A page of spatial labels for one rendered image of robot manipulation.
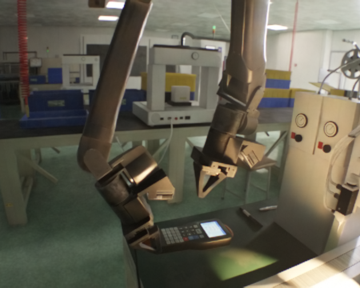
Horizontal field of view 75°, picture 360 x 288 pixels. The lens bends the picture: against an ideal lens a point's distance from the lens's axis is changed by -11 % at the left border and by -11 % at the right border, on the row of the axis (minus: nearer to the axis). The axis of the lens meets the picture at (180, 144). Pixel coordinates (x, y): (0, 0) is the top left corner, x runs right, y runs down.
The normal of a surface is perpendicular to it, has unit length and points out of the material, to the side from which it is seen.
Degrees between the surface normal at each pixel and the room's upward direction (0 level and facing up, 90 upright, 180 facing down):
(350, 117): 90
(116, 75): 74
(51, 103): 90
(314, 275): 0
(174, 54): 90
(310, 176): 90
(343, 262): 0
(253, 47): 106
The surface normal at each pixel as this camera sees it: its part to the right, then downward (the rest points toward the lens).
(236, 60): -0.75, 0.52
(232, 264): 0.04, -0.96
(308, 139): -0.92, 0.07
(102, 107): 0.37, -0.10
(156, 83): 0.39, 0.29
